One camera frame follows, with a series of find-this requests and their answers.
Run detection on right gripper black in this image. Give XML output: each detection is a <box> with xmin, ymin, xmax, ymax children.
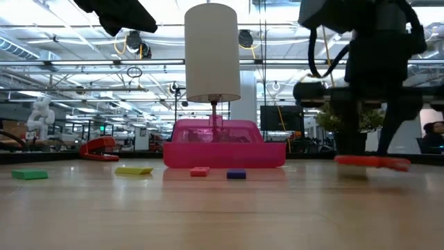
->
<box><xmin>292</xmin><ymin>37</ymin><xmax>444</xmax><ymax>158</ymax></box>

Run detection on red handled scissors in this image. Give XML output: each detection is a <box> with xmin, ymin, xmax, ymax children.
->
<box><xmin>333</xmin><ymin>154</ymin><xmax>412</xmax><ymax>173</ymax></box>

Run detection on small green potted plant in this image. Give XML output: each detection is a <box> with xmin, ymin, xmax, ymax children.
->
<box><xmin>314</xmin><ymin>103</ymin><xmax>386</xmax><ymax>156</ymax></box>

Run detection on person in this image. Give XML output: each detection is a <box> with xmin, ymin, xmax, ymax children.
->
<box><xmin>415</xmin><ymin>121</ymin><xmax>444</xmax><ymax>155</ymax></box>

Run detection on black monitor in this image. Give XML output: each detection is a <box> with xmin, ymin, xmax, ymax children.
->
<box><xmin>259</xmin><ymin>105</ymin><xmax>305</xmax><ymax>133</ymax></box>

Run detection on blue eraser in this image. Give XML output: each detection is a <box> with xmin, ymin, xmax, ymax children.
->
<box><xmin>226</xmin><ymin>168</ymin><xmax>248</xmax><ymax>181</ymax></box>

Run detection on pink plastic pencil case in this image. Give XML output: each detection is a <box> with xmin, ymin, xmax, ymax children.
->
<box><xmin>162</xmin><ymin>118</ymin><xmax>287</xmax><ymax>169</ymax></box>

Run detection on pink eraser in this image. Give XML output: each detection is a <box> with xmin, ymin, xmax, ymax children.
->
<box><xmin>189</xmin><ymin>166</ymin><xmax>211</xmax><ymax>178</ymax></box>

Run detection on white cylindrical shade lamp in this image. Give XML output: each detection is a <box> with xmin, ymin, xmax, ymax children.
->
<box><xmin>183</xmin><ymin>2</ymin><xmax>242</xmax><ymax>142</ymax></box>

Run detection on yellow eraser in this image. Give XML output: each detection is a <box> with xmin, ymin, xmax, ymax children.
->
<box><xmin>114</xmin><ymin>166</ymin><xmax>155</xmax><ymax>176</ymax></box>

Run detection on red stapler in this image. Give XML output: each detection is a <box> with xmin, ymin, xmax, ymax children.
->
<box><xmin>78</xmin><ymin>135</ymin><xmax>120</xmax><ymax>163</ymax></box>

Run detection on green eraser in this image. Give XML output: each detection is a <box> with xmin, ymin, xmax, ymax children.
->
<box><xmin>10</xmin><ymin>168</ymin><xmax>49</xmax><ymax>181</ymax></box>

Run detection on yellow hanging cable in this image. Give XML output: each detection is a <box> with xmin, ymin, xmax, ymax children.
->
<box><xmin>266</xmin><ymin>26</ymin><xmax>336</xmax><ymax>154</ymax></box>

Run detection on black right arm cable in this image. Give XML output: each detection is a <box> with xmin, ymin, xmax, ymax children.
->
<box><xmin>307</xmin><ymin>26</ymin><xmax>350</xmax><ymax>79</ymax></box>

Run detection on black ceiling cable reel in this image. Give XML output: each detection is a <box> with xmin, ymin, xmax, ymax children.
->
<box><xmin>237</xmin><ymin>28</ymin><xmax>255</xmax><ymax>49</ymax></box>
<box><xmin>125</xmin><ymin>30</ymin><xmax>144</xmax><ymax>51</ymax></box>

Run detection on black aluminium table frame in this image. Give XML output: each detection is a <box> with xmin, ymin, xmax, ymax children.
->
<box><xmin>0</xmin><ymin>149</ymin><xmax>444</xmax><ymax>166</ymax></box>

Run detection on black curved cable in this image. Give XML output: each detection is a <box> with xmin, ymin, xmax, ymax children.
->
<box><xmin>0</xmin><ymin>129</ymin><xmax>28</xmax><ymax>151</ymax></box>

